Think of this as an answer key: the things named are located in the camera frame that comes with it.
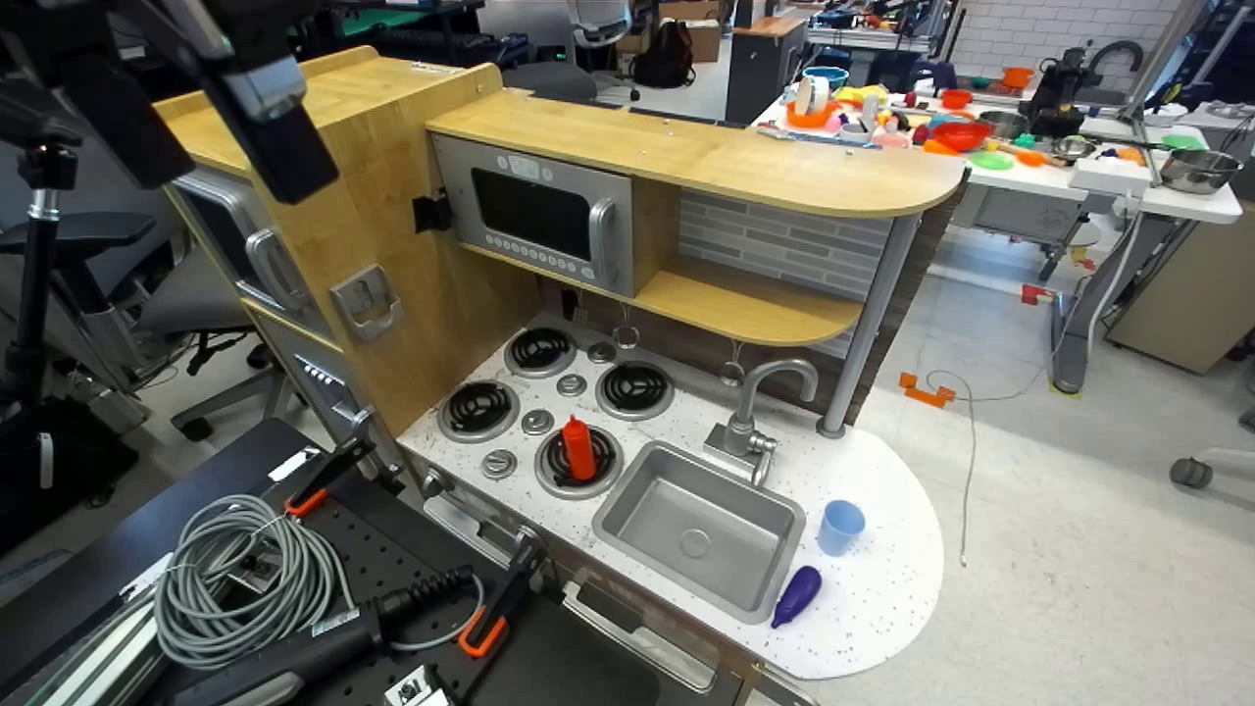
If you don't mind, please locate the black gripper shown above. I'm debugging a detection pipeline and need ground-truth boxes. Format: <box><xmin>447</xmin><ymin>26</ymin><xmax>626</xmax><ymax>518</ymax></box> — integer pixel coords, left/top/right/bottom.
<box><xmin>240</xmin><ymin>98</ymin><xmax>341</xmax><ymax>209</ymax></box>

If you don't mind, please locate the black coil stove burner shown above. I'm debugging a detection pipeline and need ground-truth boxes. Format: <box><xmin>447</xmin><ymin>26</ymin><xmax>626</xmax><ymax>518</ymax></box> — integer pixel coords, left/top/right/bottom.
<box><xmin>435</xmin><ymin>375</ymin><xmax>522</xmax><ymax>446</ymax></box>
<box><xmin>590</xmin><ymin>355</ymin><xmax>677</xmax><ymax>422</ymax></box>
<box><xmin>502</xmin><ymin>320</ymin><xmax>579</xmax><ymax>383</ymax></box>
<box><xmin>530</xmin><ymin>421</ymin><xmax>626</xmax><ymax>502</ymax></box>

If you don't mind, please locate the small bluish grey cup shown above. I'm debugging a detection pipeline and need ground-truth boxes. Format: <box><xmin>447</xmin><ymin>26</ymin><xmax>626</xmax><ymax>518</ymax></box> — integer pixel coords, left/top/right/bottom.
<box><xmin>814</xmin><ymin>498</ymin><xmax>870</xmax><ymax>561</ymax></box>

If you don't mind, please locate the wooden toy kitchen unit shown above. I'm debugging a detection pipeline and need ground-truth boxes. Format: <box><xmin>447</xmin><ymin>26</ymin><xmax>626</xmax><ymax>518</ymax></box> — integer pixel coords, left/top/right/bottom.
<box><xmin>151</xmin><ymin>42</ymin><xmax>973</xmax><ymax>706</ymax></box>

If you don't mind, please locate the black clip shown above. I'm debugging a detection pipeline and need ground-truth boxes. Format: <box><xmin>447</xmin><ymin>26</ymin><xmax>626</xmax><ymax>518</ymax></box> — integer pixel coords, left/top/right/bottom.
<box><xmin>413</xmin><ymin>193</ymin><xmax>456</xmax><ymax>234</ymax></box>

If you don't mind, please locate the grey toy water dispenser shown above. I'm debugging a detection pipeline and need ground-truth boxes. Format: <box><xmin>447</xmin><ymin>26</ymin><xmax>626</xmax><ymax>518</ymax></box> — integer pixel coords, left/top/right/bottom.
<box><xmin>328</xmin><ymin>264</ymin><xmax>402</xmax><ymax>344</ymax></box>

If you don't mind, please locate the black office chair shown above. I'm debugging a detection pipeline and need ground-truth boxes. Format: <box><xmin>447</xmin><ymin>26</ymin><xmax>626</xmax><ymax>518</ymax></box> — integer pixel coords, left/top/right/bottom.
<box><xmin>23</xmin><ymin>209</ymin><xmax>286</xmax><ymax>442</ymax></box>

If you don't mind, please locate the grey toy microwave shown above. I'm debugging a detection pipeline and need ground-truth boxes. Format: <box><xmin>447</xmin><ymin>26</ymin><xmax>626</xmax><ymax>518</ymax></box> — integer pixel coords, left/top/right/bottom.
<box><xmin>431</xmin><ymin>132</ymin><xmax>640</xmax><ymax>301</ymax></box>

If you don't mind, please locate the grey office chair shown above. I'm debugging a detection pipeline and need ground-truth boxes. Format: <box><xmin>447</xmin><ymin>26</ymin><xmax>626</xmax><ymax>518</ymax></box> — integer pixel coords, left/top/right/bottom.
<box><xmin>475</xmin><ymin>0</ymin><xmax>640</xmax><ymax>103</ymax></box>

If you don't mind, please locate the black tripod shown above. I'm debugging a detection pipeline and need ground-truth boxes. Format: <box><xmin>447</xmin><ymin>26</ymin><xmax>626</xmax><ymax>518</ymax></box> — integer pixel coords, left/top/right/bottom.
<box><xmin>0</xmin><ymin>132</ymin><xmax>86</xmax><ymax>435</ymax></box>

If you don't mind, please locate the black orange bar clamp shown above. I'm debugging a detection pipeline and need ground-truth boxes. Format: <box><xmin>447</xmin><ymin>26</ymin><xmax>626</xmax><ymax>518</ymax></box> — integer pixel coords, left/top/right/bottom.
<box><xmin>456</xmin><ymin>542</ymin><xmax>545</xmax><ymax>663</ymax></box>
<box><xmin>282</xmin><ymin>442</ymin><xmax>375</xmax><ymax>527</ymax></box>

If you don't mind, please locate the black backpack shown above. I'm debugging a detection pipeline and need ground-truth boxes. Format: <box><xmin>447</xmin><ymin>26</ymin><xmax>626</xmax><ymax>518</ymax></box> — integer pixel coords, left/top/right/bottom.
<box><xmin>636</xmin><ymin>14</ymin><xmax>696</xmax><ymax>90</ymax></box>

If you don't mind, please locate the black perforated robot table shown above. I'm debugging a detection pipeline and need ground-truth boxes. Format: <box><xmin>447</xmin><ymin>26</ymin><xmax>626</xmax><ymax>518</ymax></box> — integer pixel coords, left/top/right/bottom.
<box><xmin>0</xmin><ymin>417</ymin><xmax>711</xmax><ymax>706</ymax></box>

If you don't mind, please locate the dark cabinet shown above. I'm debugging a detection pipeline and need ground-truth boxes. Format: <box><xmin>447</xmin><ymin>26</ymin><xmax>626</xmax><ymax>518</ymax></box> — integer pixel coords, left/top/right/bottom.
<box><xmin>722</xmin><ymin>12</ymin><xmax>814</xmax><ymax>131</ymax></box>

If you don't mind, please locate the orange basket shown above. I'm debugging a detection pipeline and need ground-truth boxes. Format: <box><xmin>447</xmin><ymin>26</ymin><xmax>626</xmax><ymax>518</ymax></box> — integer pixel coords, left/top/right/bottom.
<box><xmin>780</xmin><ymin>95</ymin><xmax>839</xmax><ymax>132</ymax></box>

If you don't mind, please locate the grey toy faucet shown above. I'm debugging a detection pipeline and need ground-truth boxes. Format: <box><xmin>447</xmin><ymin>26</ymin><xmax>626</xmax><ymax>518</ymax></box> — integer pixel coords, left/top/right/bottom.
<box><xmin>702</xmin><ymin>354</ymin><xmax>823</xmax><ymax>490</ymax></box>

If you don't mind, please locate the grey toy sink basin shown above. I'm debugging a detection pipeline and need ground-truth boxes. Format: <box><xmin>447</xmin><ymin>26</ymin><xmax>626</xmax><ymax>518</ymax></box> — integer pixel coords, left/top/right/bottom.
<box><xmin>589</xmin><ymin>438</ymin><xmax>806</xmax><ymax>623</ymax></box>

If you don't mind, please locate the white label block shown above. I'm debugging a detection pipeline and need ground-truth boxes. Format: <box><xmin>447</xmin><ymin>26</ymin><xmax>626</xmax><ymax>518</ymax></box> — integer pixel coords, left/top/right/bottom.
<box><xmin>385</xmin><ymin>663</ymin><xmax>456</xmax><ymax>706</ymax></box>

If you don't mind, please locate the purple toy eggplant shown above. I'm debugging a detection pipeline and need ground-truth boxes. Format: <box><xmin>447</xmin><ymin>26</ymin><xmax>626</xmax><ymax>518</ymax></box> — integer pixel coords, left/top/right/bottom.
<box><xmin>768</xmin><ymin>561</ymin><xmax>827</xmax><ymax>630</ymax></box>

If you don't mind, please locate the red bowl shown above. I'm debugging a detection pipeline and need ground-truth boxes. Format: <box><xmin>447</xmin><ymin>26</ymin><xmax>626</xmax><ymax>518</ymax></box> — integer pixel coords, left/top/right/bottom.
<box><xmin>929</xmin><ymin>119</ymin><xmax>996</xmax><ymax>158</ymax></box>

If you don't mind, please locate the black machine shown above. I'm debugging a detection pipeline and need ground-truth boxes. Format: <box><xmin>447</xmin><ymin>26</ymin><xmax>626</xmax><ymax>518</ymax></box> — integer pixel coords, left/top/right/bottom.
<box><xmin>1023</xmin><ymin>42</ymin><xmax>1111</xmax><ymax>140</ymax></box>

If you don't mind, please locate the white pegboard panel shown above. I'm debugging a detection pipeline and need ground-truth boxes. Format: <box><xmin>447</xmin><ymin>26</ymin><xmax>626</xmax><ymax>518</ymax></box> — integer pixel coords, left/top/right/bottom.
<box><xmin>946</xmin><ymin>0</ymin><xmax>1187</xmax><ymax>83</ymax></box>

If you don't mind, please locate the white cluttered work table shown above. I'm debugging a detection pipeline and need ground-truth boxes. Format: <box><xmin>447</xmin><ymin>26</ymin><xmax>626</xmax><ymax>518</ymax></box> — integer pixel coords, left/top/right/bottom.
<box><xmin>749</xmin><ymin>76</ymin><xmax>1247</xmax><ymax>397</ymax></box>

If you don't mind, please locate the metal bowl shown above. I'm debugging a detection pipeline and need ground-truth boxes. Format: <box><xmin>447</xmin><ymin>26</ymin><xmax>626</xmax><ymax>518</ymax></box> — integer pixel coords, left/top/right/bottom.
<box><xmin>1155</xmin><ymin>144</ymin><xmax>1240</xmax><ymax>197</ymax></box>

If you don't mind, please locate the beige cabinet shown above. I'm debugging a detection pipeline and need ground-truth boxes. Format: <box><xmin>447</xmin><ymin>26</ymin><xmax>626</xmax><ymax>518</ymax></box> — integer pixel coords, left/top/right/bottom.
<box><xmin>1111</xmin><ymin>209</ymin><xmax>1255</xmax><ymax>375</ymax></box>

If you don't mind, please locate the chair wheel base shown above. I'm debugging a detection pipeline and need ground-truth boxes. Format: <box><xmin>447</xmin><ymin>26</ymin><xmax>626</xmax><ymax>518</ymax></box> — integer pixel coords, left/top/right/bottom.
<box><xmin>1170</xmin><ymin>442</ymin><xmax>1255</xmax><ymax>495</ymax></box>

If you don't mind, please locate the black ribbed hose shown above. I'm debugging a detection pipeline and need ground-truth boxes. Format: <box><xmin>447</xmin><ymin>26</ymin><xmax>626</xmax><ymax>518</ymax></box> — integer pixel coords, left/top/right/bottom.
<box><xmin>371</xmin><ymin>569</ymin><xmax>488</xmax><ymax>637</ymax></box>

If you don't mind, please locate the coiled grey cable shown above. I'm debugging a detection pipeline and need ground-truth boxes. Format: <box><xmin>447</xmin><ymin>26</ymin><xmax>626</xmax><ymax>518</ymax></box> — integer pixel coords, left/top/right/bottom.
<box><xmin>151</xmin><ymin>490</ymin><xmax>362</xmax><ymax>678</ymax></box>

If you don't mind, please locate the orange floor bracket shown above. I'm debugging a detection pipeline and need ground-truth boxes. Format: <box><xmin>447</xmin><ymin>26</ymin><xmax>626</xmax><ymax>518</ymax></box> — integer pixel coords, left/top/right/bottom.
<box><xmin>895</xmin><ymin>368</ymin><xmax>960</xmax><ymax>412</ymax></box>

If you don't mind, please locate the thin grey floor cable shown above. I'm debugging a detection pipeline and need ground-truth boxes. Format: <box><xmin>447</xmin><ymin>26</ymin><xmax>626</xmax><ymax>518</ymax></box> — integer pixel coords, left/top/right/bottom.
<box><xmin>913</xmin><ymin>366</ymin><xmax>1052</xmax><ymax>569</ymax></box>

